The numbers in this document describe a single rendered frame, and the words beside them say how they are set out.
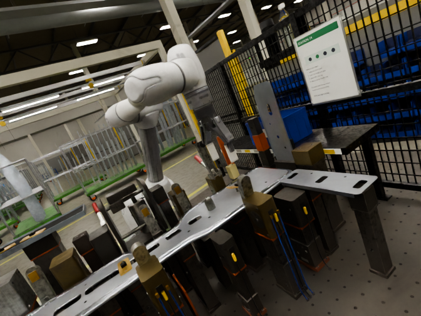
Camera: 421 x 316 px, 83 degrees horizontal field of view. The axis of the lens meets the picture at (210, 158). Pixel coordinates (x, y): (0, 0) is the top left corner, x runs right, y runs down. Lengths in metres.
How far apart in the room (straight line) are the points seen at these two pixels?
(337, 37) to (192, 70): 0.58
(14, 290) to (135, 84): 0.71
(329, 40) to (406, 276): 0.83
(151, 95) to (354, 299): 0.81
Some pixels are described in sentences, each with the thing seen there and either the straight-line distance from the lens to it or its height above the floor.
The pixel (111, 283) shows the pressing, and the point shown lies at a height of 1.00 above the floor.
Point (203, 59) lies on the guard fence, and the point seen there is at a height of 1.84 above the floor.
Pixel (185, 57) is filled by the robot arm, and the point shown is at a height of 1.51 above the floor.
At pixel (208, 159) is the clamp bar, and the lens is 1.04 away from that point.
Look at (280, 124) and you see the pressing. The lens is 1.00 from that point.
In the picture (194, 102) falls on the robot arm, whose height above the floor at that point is 1.37.
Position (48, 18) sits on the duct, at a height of 6.76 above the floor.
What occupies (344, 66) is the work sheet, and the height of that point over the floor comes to 1.27.
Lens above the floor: 1.37
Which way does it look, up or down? 13 degrees down
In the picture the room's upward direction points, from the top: 23 degrees counter-clockwise
